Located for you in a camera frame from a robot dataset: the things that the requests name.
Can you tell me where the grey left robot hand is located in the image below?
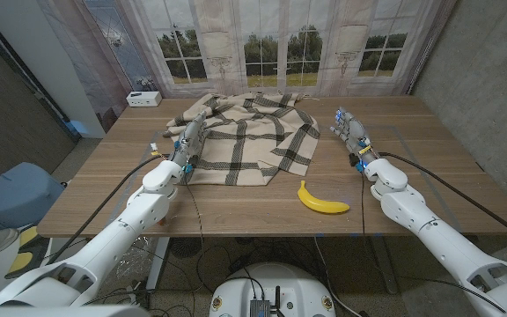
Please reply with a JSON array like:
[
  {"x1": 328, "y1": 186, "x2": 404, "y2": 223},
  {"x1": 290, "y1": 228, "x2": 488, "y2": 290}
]
[{"x1": 168, "y1": 109, "x2": 209, "y2": 175}]

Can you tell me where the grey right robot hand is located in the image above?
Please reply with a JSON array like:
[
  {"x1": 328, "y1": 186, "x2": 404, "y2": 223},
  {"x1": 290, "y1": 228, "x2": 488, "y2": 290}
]
[{"x1": 329, "y1": 107, "x2": 380, "y2": 171}]

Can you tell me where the cream plaid scarf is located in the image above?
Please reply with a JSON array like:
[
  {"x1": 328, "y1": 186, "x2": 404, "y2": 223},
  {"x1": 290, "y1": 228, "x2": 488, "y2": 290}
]
[{"x1": 163, "y1": 92, "x2": 321, "y2": 187}]

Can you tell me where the yellow banana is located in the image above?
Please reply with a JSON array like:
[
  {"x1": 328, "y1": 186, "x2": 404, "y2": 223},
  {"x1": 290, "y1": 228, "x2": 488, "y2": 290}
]
[{"x1": 297, "y1": 180, "x2": 351, "y2": 215}]

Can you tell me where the white power box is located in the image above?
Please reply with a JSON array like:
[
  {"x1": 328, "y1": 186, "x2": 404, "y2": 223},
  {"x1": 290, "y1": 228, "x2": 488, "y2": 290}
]
[{"x1": 125, "y1": 91, "x2": 163, "y2": 108}]

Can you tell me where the dark round floor fan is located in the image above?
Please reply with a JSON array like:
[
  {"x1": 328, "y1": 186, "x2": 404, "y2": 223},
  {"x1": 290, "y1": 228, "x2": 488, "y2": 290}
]
[{"x1": 168, "y1": 237, "x2": 202, "y2": 259}]

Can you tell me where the printed window backdrop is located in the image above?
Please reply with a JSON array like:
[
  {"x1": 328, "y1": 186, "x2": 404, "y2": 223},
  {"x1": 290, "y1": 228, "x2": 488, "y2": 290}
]
[{"x1": 36, "y1": 0, "x2": 459, "y2": 133}]

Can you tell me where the white table leg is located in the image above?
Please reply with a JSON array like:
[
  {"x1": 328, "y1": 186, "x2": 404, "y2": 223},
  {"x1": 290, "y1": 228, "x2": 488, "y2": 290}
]
[{"x1": 146, "y1": 237, "x2": 171, "y2": 291}]

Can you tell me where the grey table leg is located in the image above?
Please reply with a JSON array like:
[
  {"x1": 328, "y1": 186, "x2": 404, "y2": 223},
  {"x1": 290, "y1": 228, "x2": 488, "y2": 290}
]
[{"x1": 370, "y1": 237, "x2": 400, "y2": 295}]

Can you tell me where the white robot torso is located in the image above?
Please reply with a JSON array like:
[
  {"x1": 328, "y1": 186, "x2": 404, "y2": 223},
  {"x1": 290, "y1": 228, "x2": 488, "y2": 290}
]
[{"x1": 209, "y1": 262, "x2": 337, "y2": 317}]

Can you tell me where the black box on torso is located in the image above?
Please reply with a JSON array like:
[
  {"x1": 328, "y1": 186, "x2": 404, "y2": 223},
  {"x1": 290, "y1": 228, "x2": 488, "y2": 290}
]
[{"x1": 248, "y1": 285, "x2": 286, "y2": 317}]

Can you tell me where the blue chair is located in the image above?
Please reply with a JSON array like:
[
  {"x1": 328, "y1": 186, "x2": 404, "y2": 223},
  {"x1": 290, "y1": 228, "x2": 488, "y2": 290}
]
[{"x1": 0, "y1": 161, "x2": 66, "y2": 234}]

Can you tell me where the yellow and black floor pad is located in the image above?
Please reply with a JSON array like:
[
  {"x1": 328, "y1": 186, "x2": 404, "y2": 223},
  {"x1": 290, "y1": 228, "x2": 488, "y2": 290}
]
[{"x1": 4, "y1": 226, "x2": 52, "y2": 279}]

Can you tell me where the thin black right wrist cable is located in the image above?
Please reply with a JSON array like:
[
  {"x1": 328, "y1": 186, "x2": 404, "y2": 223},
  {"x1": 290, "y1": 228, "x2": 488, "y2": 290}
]
[{"x1": 360, "y1": 171, "x2": 367, "y2": 235}]

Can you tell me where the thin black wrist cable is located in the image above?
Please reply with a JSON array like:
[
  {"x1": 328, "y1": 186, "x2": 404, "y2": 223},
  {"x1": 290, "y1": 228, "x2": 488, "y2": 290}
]
[
  {"x1": 360, "y1": 171, "x2": 367, "y2": 235},
  {"x1": 185, "y1": 182, "x2": 206, "y2": 265}
]

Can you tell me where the thin black left wrist cable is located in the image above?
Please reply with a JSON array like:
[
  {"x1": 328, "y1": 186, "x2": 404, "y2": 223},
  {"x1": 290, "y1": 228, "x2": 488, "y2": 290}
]
[{"x1": 185, "y1": 182, "x2": 206, "y2": 265}]

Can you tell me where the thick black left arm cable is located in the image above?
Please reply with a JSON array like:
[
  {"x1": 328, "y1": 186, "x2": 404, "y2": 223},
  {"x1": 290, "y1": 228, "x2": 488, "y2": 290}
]
[{"x1": 46, "y1": 153, "x2": 169, "y2": 265}]

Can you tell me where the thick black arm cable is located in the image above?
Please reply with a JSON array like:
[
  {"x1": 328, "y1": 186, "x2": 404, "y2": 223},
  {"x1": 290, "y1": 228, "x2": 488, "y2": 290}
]
[
  {"x1": 378, "y1": 151, "x2": 507, "y2": 248},
  {"x1": 46, "y1": 153, "x2": 169, "y2": 265}
]

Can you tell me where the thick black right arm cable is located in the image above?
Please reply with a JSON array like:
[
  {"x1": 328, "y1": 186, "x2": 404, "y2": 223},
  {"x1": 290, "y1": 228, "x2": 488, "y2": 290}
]
[{"x1": 378, "y1": 151, "x2": 507, "y2": 248}]

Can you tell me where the black floor cable loop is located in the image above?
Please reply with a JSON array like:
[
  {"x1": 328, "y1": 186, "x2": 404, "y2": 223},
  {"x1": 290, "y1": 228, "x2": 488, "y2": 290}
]
[{"x1": 195, "y1": 244, "x2": 237, "y2": 294}]

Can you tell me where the white floor cable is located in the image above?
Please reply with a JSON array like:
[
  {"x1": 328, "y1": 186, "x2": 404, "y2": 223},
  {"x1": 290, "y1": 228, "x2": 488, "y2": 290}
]
[{"x1": 313, "y1": 237, "x2": 363, "y2": 317}]

